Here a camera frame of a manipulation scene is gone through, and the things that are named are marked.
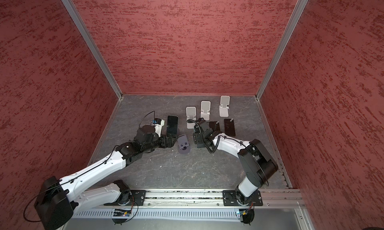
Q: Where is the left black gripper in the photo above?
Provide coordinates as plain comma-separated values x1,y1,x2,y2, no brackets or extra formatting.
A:
142,133,179,153

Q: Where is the white phone stand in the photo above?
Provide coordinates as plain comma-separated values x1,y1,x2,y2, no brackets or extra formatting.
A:
219,95,231,118
201,100,211,121

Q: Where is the black phone with tag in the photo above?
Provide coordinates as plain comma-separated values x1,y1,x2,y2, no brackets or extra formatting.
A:
209,121,221,132

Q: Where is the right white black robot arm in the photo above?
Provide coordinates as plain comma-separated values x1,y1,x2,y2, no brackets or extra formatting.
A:
187,119,279,206

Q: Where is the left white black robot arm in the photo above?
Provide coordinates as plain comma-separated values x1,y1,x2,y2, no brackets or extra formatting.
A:
31,115,179,230

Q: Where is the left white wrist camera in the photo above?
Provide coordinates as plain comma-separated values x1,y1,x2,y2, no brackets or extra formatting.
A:
152,118,165,137

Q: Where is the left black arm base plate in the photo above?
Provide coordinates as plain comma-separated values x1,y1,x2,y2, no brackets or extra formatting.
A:
104,190,147,207

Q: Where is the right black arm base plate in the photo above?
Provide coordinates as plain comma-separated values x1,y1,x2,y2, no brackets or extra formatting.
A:
223,190,263,207

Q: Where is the left circuit board with wires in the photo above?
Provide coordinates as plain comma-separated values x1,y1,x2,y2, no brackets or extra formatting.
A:
112,197,139,225

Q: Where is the circuit board with wires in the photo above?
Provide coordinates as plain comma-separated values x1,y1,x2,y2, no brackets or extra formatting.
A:
112,197,139,225
238,202,255,225

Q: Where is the right circuit board with wires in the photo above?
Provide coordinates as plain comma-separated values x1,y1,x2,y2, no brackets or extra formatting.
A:
238,202,255,225

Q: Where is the aluminium front rail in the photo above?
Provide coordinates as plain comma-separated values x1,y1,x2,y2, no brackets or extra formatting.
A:
61,187,306,209

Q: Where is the white slotted cable duct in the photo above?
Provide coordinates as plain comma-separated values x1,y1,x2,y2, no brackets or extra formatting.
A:
73,208,240,222

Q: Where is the right aluminium corner post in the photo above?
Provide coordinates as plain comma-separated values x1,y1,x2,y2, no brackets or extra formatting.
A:
256,0,309,101

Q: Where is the aluminium corner post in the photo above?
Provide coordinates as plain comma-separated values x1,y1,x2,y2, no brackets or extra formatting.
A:
61,0,123,101
256,0,309,101

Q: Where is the left aluminium corner post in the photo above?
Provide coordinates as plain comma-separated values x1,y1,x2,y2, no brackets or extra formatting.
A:
61,0,123,101

